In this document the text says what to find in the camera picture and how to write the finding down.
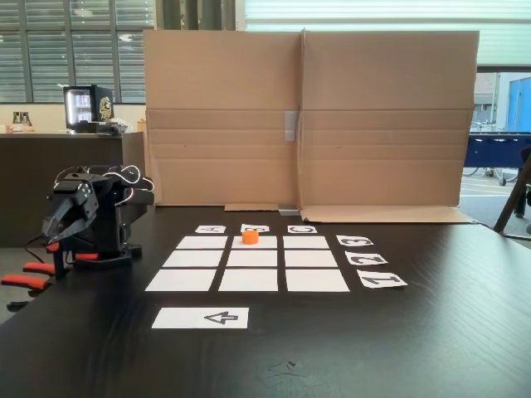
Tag white nine-square paper grid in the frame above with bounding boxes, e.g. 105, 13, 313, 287
144, 235, 352, 294

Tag black and orange bar clamp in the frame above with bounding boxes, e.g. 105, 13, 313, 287
44, 240, 101, 279

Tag dark wooden counter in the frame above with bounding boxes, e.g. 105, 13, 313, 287
0, 131, 147, 249

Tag black mini fridge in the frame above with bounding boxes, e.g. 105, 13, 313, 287
62, 85, 114, 134

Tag white arrow paper sheet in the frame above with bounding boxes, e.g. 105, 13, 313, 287
150, 307, 251, 331

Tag brown cardboard screen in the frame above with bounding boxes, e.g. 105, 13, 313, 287
142, 28, 306, 213
296, 27, 481, 225

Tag grey tape strip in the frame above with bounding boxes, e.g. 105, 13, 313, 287
284, 110, 300, 143

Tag paper sheet number 3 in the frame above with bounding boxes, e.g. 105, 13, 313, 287
335, 235, 374, 249

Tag paper sheet number 2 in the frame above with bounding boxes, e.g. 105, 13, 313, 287
344, 250, 390, 266

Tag paper sheet number 1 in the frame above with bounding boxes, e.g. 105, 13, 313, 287
356, 269, 408, 289

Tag dark tripod leg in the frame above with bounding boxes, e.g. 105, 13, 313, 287
492, 147, 531, 234

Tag blue container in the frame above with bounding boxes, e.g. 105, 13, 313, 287
506, 76, 531, 133

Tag black cable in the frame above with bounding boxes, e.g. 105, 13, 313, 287
24, 234, 57, 266

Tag orange-handled spring clamp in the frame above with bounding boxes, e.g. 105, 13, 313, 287
1, 261, 58, 291

